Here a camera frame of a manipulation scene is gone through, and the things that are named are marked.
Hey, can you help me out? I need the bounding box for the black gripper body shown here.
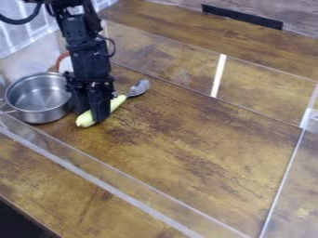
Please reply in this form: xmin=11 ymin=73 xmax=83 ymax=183
xmin=62 ymin=71 xmax=115 ymax=96

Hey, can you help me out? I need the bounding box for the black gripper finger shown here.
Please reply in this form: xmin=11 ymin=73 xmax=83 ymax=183
xmin=70 ymin=87 xmax=90 ymax=114
xmin=89 ymin=88 xmax=114 ymax=123

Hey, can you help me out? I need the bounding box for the green handled metal spoon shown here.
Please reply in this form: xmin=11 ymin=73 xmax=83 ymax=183
xmin=77 ymin=79 xmax=150 ymax=127

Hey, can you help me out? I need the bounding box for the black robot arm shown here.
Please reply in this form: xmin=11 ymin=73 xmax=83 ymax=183
xmin=24 ymin=0 xmax=115 ymax=123

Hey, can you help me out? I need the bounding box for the red and white toy mushroom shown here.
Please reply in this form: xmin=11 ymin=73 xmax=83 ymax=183
xmin=56 ymin=51 xmax=74 ymax=73

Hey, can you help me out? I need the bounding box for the stainless steel pot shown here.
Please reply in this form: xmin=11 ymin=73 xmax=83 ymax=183
xmin=6 ymin=73 xmax=73 ymax=124

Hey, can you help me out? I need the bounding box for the clear acrylic front barrier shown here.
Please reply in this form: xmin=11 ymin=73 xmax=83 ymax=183
xmin=0 ymin=111 xmax=249 ymax=238

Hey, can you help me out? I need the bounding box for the clear acrylic barrier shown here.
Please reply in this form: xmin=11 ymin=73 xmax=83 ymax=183
xmin=0 ymin=111 xmax=249 ymax=238
xmin=260 ymin=85 xmax=318 ymax=238

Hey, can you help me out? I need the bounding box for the black strip on table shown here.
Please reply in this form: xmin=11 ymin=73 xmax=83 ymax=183
xmin=202 ymin=4 xmax=284 ymax=30

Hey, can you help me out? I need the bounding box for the clear acrylic right barrier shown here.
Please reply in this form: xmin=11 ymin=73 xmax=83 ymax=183
xmin=260 ymin=85 xmax=318 ymax=238

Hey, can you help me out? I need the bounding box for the black cable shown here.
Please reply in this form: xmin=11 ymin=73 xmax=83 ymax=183
xmin=0 ymin=0 xmax=44 ymax=26

